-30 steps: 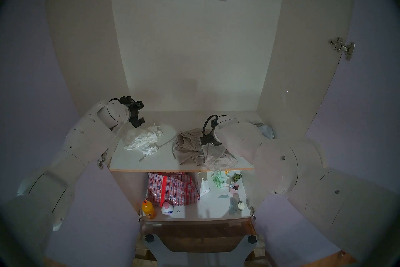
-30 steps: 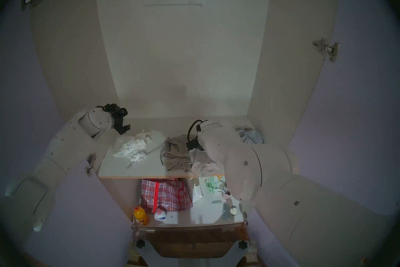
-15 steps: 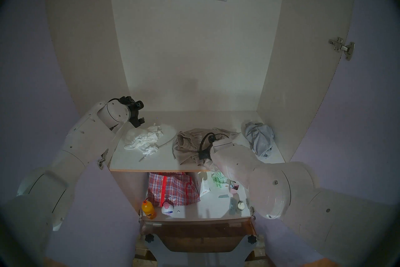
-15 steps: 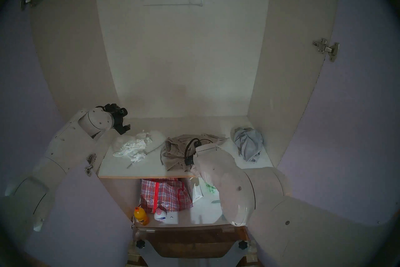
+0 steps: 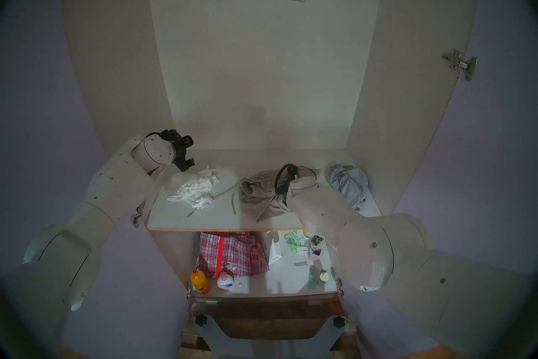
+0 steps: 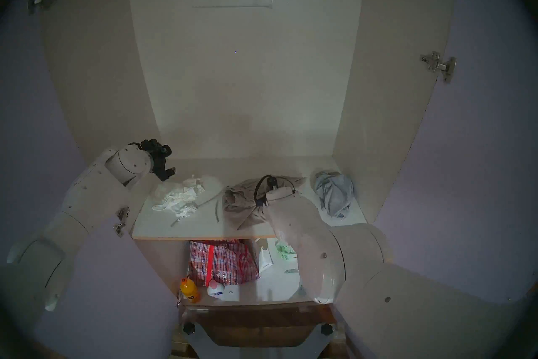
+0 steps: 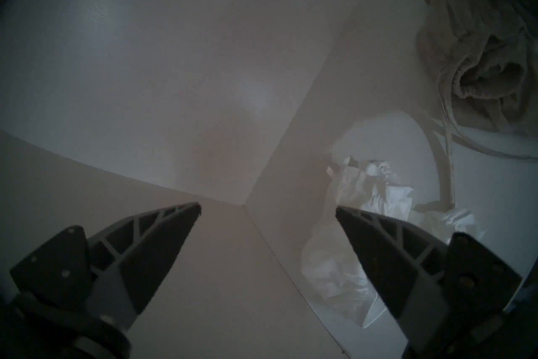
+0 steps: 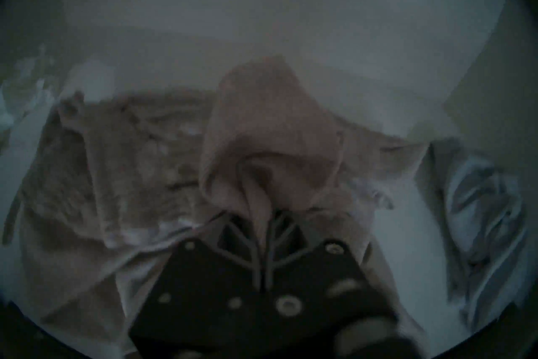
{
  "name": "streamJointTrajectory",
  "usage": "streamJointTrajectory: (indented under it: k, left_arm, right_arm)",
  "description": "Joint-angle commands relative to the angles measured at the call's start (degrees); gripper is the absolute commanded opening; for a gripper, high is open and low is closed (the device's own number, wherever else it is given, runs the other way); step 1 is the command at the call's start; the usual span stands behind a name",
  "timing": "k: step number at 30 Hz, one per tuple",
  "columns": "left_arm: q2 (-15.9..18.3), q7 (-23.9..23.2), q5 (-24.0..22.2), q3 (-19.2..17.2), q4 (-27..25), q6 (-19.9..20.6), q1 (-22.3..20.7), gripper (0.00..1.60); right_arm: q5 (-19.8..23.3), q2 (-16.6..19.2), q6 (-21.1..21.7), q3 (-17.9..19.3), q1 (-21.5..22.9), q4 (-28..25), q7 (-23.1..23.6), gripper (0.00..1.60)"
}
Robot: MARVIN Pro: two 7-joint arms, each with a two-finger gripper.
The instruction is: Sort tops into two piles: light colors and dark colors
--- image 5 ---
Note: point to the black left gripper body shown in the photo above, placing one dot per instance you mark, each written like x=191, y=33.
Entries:
x=174, y=141

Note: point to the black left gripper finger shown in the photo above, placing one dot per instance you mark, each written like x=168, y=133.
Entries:
x=188, y=164
x=188, y=141

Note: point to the white top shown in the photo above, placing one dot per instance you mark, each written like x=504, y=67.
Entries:
x=189, y=190

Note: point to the beige hooded top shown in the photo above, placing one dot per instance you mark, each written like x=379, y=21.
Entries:
x=258, y=192

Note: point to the grey-blue top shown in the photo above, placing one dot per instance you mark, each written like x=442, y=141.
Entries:
x=353, y=185

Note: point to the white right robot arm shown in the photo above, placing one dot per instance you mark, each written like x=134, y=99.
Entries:
x=370, y=244

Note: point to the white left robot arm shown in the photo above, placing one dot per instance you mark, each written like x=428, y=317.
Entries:
x=113, y=190

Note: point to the metal door hinge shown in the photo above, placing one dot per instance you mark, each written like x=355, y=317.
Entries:
x=460, y=63
x=136, y=215

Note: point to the red plaid bag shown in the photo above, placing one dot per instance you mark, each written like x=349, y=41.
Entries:
x=233, y=255

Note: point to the cream wardrobe cabinet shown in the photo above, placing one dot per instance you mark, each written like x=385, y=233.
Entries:
x=269, y=68

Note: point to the orange bottle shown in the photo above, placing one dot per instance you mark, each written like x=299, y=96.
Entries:
x=200, y=283

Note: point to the white bottle pink cap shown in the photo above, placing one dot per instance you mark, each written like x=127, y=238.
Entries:
x=225, y=281

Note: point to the white paper bag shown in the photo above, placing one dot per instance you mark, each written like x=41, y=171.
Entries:
x=275, y=253

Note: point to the small metal cupboard hinge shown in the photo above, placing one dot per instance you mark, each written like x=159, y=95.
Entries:
x=189, y=291
x=340, y=286

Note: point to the green white patterned cloth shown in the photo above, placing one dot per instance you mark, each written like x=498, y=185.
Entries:
x=295, y=241

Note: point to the lavender wardrobe door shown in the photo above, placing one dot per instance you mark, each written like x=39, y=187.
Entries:
x=483, y=152
x=46, y=89

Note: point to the green spotted toy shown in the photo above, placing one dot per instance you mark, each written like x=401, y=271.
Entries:
x=317, y=240

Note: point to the pink cup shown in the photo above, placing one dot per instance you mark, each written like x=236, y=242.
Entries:
x=315, y=253

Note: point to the black stand knob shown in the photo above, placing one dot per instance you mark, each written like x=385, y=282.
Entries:
x=339, y=321
x=201, y=320

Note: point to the grey translucent packet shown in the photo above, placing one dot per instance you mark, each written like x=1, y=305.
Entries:
x=314, y=277

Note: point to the brown wooden drawer front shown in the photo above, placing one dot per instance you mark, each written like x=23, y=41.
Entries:
x=269, y=316

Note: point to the small round tin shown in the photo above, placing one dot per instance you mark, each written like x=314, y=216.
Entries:
x=324, y=276

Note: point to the grey robot stand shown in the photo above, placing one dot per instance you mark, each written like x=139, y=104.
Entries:
x=269, y=349

